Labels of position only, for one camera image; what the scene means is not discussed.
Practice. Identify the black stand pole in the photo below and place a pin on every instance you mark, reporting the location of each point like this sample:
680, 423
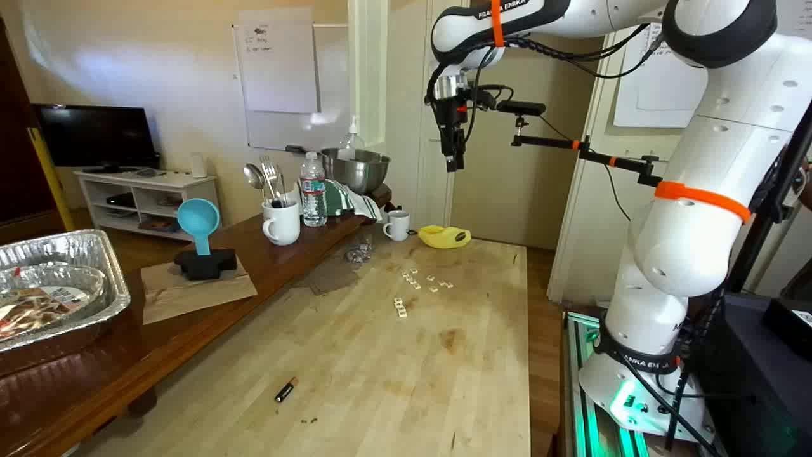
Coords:
778, 180

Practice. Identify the metal spoon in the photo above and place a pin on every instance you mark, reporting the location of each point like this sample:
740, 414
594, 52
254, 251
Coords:
254, 176
272, 179

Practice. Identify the black flat screen television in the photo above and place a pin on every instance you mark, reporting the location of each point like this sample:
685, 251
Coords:
98, 134

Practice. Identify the small white mug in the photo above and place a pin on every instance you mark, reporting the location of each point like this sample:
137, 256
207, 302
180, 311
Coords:
397, 227

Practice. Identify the black block base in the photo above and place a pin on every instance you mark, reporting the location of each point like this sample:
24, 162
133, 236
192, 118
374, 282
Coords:
203, 265

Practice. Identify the shiny wrapped packet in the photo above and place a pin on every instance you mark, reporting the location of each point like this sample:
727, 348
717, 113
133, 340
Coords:
40, 307

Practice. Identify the white television shelf unit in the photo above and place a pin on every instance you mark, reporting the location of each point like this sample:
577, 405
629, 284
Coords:
161, 180

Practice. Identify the yellow bowl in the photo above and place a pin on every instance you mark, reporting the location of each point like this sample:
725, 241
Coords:
442, 236

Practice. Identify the white wall whiteboard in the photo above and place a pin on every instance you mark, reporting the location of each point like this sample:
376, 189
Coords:
334, 84

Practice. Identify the dark brown wooden bench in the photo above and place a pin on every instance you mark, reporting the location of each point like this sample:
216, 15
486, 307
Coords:
102, 372

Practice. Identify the metal mixing bowl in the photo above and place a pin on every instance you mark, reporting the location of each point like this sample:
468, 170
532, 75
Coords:
358, 170

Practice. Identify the large white mug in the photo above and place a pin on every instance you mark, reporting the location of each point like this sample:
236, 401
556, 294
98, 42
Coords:
282, 227

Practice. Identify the metal base frame green light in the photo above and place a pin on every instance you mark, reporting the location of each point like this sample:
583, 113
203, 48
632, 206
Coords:
591, 423

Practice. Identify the aluminium foil tray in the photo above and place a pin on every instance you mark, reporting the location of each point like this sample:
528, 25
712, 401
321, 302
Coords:
92, 255

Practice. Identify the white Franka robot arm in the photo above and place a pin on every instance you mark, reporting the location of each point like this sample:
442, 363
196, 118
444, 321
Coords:
676, 230

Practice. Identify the yellow black leaning bar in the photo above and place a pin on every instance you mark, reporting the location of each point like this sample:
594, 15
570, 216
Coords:
50, 174

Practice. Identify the clear dispenser bottle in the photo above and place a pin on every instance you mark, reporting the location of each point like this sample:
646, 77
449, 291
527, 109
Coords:
352, 140

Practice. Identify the black computer case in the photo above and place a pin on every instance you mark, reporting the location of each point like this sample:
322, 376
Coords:
753, 381

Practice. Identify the white paper sheet on wall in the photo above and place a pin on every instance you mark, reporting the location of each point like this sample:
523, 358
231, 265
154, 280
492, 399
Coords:
278, 63

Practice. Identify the clear crumpled plastic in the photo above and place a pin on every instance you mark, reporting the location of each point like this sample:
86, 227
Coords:
358, 249

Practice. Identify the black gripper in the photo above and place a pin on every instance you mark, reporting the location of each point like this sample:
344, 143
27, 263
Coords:
453, 103

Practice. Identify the brown paper sheet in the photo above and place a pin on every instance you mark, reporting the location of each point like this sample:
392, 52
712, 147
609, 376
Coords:
194, 294

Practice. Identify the white cabinet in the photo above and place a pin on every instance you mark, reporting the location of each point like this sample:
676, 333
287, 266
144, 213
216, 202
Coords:
584, 236

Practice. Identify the white door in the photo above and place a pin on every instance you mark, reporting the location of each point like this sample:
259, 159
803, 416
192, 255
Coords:
407, 84

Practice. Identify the clear plastic water bottle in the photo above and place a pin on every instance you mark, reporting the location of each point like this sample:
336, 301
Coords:
314, 193

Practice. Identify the black marker pen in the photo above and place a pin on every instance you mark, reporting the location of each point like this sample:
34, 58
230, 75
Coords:
284, 392

